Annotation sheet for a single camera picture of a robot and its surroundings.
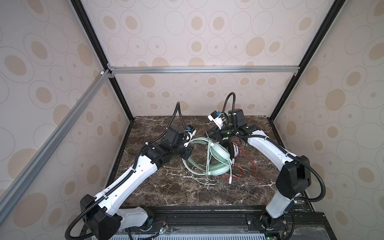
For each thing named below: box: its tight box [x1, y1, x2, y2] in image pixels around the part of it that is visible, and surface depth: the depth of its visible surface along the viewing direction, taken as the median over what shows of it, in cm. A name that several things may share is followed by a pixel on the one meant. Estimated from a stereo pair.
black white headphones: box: [218, 136, 240, 160], surface depth 94 cm
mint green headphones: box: [182, 137, 233, 176], surface depth 66 cm
